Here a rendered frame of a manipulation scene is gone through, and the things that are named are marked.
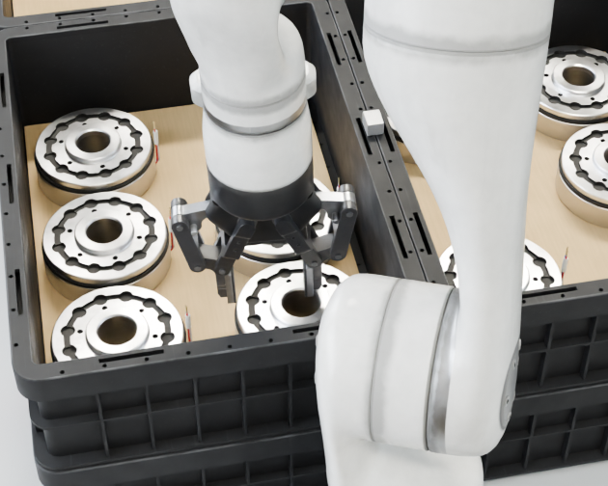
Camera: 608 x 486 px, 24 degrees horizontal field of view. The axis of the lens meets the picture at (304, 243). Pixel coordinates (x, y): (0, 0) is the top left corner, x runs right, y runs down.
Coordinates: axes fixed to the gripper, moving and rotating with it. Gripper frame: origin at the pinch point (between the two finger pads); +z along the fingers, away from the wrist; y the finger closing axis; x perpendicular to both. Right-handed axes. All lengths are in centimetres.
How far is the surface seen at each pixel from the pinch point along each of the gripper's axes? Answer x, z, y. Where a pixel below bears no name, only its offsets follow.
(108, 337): -2.2, 2.8, -12.8
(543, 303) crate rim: -8.3, -4.9, 19.4
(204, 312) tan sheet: 0.9, 4.7, -5.4
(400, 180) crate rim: 5.1, -4.5, 10.8
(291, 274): 1.9, 1.9, 1.8
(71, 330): -2.3, 1.3, -15.4
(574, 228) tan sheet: 8.0, 6.2, 26.3
